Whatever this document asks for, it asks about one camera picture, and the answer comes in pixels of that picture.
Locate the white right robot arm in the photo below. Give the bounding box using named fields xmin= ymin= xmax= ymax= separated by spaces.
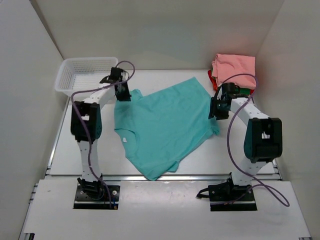
xmin=208 ymin=82 xmax=283 ymax=200

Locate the white plastic basket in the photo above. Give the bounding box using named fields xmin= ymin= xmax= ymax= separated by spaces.
xmin=54 ymin=57 xmax=118 ymax=97

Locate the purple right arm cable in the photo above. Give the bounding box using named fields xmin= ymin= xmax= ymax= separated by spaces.
xmin=209 ymin=73 xmax=291 ymax=208

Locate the red folded t shirt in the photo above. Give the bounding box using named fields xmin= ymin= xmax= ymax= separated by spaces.
xmin=207 ymin=69 xmax=256 ymax=97

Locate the green folded t shirt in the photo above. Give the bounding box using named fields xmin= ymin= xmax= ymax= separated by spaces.
xmin=236 ymin=86 xmax=254 ymax=96

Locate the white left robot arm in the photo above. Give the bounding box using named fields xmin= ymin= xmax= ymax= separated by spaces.
xmin=70 ymin=66 xmax=131 ymax=204

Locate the pink folded t shirt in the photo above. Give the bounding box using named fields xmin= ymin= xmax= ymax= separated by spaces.
xmin=212 ymin=53 xmax=256 ymax=90

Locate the teal t shirt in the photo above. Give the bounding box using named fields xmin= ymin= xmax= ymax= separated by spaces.
xmin=114 ymin=77 xmax=220 ymax=181

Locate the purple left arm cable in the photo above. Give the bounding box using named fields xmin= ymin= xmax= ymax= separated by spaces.
xmin=70 ymin=60 xmax=136 ymax=210

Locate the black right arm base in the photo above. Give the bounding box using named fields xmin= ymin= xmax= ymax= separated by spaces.
xmin=196 ymin=175 xmax=258 ymax=212

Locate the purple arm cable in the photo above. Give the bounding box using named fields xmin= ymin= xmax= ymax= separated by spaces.
xmin=209 ymin=73 xmax=291 ymax=208
xmin=70 ymin=60 xmax=136 ymax=210

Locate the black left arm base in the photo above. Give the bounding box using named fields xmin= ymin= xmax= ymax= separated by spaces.
xmin=73 ymin=177 xmax=121 ymax=210

